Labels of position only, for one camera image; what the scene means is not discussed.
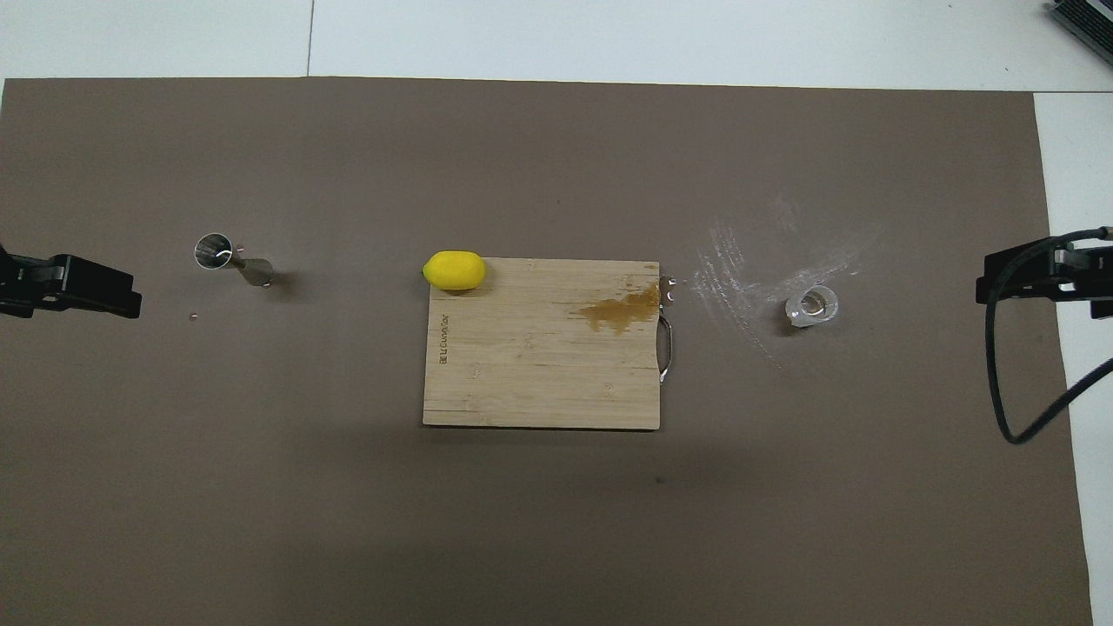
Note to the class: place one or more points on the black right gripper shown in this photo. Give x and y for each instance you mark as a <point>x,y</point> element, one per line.
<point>1103,283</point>

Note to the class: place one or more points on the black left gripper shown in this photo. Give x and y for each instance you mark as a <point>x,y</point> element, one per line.
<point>22,283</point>

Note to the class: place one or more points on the steel double jigger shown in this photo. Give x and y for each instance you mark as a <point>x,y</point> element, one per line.
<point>252,271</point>

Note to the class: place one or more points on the small clear glass cup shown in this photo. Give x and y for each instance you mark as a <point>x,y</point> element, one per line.
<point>813,306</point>

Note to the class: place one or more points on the grey ribbed device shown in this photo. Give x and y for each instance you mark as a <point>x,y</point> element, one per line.
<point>1091,16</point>

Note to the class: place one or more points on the brown table mat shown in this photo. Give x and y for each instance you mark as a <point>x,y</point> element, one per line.
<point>348,504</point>

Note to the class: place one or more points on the yellow lemon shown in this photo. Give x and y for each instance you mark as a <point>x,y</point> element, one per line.
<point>454,270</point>

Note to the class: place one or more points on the bamboo cutting board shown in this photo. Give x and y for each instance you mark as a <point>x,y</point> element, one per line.
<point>522,374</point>

